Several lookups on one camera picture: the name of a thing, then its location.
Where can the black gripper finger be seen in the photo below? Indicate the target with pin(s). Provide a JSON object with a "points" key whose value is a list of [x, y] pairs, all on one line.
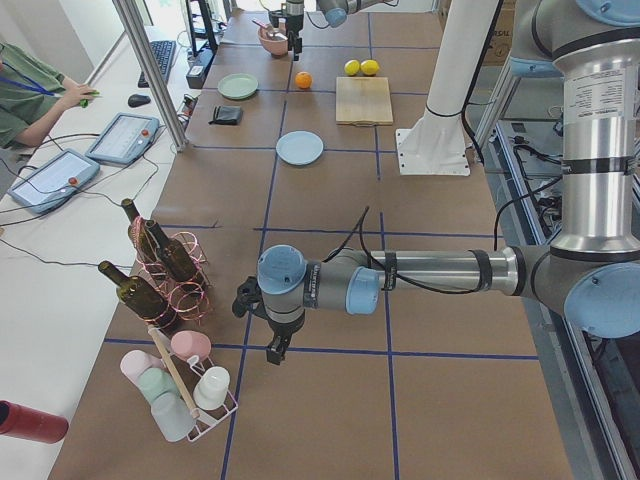
{"points": [[275, 350]]}

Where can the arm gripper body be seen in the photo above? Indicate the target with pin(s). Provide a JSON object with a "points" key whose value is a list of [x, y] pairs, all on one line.
{"points": [[294, 22]]}

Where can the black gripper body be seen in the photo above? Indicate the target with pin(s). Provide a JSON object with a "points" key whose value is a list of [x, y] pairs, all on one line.
{"points": [[283, 327]]}

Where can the orange fruit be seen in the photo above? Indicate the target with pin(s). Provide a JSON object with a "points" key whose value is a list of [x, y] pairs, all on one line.
{"points": [[303, 80]]}

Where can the light green plate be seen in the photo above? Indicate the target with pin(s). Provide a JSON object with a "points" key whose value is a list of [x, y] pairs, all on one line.
{"points": [[238, 86]]}

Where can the light blue plate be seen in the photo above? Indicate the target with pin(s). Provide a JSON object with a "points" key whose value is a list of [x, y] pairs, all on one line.
{"points": [[299, 148]]}

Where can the metal scoop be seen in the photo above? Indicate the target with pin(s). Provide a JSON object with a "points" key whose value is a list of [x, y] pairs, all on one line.
{"points": [[269, 31]]}

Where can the pink bowl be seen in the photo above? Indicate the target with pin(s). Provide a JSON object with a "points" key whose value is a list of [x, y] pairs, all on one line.
{"points": [[274, 47]]}

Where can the upper yellow lemon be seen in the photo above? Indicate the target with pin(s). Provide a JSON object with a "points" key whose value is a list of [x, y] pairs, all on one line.
{"points": [[352, 67]]}

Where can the yellow lemon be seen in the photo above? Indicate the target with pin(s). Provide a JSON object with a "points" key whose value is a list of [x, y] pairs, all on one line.
{"points": [[352, 67], [369, 67]]}

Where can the white upturned cup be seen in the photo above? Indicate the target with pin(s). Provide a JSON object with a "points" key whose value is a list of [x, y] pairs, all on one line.
{"points": [[211, 390]]}

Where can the lower yellow lemon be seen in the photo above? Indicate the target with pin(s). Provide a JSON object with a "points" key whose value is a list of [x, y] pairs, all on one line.
{"points": [[369, 67]]}

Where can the bamboo cutting board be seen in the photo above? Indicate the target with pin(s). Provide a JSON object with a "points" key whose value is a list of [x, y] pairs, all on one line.
{"points": [[363, 101]]}

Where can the dark green wine bottle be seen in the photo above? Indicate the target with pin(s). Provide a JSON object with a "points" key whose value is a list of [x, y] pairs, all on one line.
{"points": [[143, 299]]}

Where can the folded grey cloth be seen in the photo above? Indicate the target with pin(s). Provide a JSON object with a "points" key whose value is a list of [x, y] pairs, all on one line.
{"points": [[226, 115]]}

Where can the pale grey upturned cup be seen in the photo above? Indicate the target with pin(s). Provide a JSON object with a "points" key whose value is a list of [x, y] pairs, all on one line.
{"points": [[172, 416]]}

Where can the green upturned cup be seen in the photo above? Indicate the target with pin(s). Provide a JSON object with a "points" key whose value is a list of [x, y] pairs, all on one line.
{"points": [[154, 382]]}

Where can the light pink upturned cup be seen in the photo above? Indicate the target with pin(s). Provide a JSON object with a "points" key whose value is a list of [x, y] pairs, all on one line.
{"points": [[135, 362]]}

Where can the black keyboard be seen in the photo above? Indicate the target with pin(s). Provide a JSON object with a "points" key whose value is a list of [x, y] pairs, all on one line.
{"points": [[164, 51]]}

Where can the black computer mouse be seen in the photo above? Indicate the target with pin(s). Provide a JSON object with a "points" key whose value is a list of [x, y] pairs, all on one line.
{"points": [[138, 100]]}

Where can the far teach pendant tablet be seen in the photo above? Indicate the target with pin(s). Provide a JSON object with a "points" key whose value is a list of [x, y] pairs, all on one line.
{"points": [[124, 140]]}

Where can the teach pendant tablet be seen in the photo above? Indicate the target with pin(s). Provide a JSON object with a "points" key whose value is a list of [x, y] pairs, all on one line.
{"points": [[55, 182], [124, 140]]}

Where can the near teach pendant tablet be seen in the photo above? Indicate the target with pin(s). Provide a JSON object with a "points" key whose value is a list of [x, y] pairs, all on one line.
{"points": [[55, 182]]}

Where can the red cylinder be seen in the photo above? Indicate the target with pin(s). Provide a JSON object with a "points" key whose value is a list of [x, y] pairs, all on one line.
{"points": [[26, 423]]}

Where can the person in green shirt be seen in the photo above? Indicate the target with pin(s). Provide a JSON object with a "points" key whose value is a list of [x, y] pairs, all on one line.
{"points": [[34, 96]]}

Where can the copper wire bottle rack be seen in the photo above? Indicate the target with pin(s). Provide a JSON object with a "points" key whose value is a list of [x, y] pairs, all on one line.
{"points": [[189, 298]]}

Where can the white wire cup rack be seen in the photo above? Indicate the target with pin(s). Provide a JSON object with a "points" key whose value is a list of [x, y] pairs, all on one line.
{"points": [[191, 371]]}

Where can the wooden rack handle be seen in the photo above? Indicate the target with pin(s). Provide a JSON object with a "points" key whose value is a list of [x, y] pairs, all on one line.
{"points": [[154, 333]]}

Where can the aluminium frame post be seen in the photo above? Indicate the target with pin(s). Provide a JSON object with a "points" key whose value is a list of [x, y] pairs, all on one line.
{"points": [[135, 30]]}

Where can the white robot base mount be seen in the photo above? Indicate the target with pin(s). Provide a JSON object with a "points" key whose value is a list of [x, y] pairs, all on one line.
{"points": [[435, 145]]}

